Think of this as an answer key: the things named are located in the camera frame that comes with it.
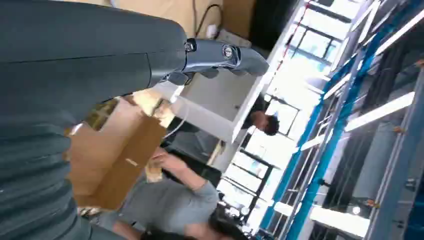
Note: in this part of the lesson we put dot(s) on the wooden card box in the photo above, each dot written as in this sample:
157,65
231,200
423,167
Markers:
109,155

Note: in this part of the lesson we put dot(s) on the person behind white screen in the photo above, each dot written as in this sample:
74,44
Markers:
263,121

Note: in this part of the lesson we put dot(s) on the white desk screen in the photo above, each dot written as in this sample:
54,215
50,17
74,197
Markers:
215,99

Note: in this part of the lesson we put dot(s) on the white plug adapter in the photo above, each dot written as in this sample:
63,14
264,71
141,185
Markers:
212,31

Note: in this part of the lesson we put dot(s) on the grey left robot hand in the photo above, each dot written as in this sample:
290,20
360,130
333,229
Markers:
82,56

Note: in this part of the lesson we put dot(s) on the seated person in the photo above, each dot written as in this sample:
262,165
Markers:
169,205

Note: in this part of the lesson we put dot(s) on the brown cardboard box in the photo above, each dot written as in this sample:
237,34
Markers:
238,16

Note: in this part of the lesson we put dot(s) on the cards in person's hand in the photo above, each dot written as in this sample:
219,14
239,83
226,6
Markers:
153,173

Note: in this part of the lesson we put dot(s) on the ribbed grey left arm sleeve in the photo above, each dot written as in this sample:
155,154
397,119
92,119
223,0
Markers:
33,185

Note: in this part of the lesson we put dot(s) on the pale cards in box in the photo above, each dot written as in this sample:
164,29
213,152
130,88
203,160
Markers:
150,104

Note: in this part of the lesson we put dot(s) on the blue ceiling truss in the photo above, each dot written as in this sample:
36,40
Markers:
323,155

